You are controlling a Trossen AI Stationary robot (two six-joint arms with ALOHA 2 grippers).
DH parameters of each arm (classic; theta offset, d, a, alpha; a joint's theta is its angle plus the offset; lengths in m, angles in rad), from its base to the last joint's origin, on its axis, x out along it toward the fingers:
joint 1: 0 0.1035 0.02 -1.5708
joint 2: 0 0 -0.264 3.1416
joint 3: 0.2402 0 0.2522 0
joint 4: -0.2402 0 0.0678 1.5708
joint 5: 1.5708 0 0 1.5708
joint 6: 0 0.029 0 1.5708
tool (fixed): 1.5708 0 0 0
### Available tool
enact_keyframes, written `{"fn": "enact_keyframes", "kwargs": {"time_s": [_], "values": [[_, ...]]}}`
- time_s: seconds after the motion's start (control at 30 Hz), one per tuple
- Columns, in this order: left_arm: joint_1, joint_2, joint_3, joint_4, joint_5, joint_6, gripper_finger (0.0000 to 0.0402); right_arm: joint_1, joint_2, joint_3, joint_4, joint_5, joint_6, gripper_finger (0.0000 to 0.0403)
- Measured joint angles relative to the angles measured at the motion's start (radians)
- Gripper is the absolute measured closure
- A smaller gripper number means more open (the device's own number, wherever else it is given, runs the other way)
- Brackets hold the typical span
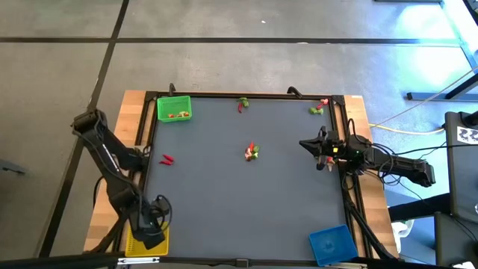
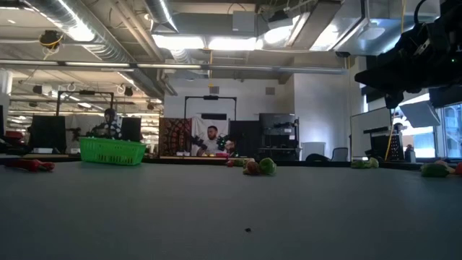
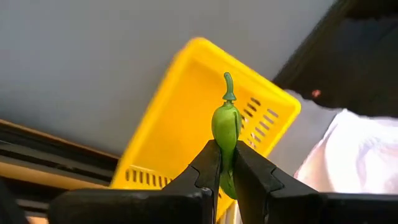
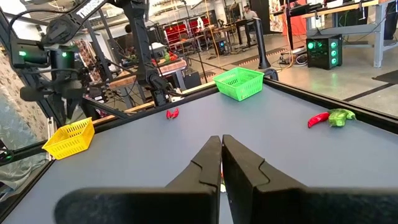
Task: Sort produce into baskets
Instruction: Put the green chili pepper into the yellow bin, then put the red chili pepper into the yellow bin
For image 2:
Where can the white bin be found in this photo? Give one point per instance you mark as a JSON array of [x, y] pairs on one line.
[[313, 150]]

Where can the rectangular metal duct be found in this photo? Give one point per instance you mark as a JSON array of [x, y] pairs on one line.
[[361, 32]]

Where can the person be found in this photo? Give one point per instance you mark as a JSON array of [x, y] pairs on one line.
[[110, 115], [213, 142]]

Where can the toy pieces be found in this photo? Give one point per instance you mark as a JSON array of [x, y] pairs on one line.
[[361, 164]]

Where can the black robot station shelf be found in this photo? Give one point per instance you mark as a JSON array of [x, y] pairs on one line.
[[278, 122]]

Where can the patterned tapestry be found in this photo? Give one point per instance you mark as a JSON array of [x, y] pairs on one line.
[[175, 137]]

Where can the ceiling light panel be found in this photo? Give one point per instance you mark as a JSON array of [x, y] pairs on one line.
[[216, 43]]

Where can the grey office chair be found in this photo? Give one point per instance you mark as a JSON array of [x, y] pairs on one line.
[[340, 154]]

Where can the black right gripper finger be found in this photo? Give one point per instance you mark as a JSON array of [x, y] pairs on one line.
[[375, 79], [394, 101]]

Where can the tilted white panel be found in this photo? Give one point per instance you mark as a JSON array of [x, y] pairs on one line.
[[420, 113]]

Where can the black monitor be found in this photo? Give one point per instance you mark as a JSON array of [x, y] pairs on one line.
[[47, 133], [130, 128]]

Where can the green plastic basket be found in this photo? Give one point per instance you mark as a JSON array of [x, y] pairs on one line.
[[112, 151]]

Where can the dark bottle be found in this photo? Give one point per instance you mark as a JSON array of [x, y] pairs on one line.
[[410, 153]]

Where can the long green chili pepper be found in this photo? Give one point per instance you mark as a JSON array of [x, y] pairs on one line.
[[239, 162]]

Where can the small silver duct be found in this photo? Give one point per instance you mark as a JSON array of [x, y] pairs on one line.
[[160, 12]]

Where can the large silver spiral duct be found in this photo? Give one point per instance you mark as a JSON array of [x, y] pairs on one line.
[[104, 47]]

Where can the red chili pepper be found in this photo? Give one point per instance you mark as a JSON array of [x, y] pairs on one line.
[[230, 163]]

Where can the black panel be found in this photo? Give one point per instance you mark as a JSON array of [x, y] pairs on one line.
[[243, 137]]

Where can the long ceiling pipe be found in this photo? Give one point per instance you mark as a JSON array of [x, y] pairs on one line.
[[234, 67]]

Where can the whiteboard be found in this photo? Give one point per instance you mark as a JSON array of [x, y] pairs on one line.
[[370, 126]]

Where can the black perforated stand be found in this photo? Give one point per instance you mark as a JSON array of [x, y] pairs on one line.
[[396, 144]]

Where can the dark low bag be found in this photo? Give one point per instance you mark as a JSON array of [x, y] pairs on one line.
[[317, 157]]

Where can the grey ceiling box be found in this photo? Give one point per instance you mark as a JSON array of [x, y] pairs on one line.
[[244, 21]]

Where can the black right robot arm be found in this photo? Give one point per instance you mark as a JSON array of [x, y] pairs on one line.
[[453, 21]]

